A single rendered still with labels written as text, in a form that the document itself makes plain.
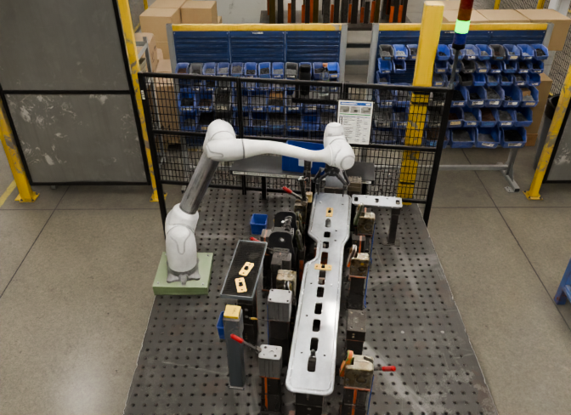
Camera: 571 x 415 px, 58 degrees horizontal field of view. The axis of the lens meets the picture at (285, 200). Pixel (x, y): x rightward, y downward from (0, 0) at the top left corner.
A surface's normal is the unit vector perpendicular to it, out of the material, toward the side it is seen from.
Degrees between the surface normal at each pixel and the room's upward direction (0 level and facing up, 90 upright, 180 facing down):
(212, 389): 0
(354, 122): 90
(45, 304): 0
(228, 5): 90
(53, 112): 89
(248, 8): 90
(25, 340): 0
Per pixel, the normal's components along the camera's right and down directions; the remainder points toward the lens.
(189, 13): -0.07, 0.56
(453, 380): 0.00, -0.82
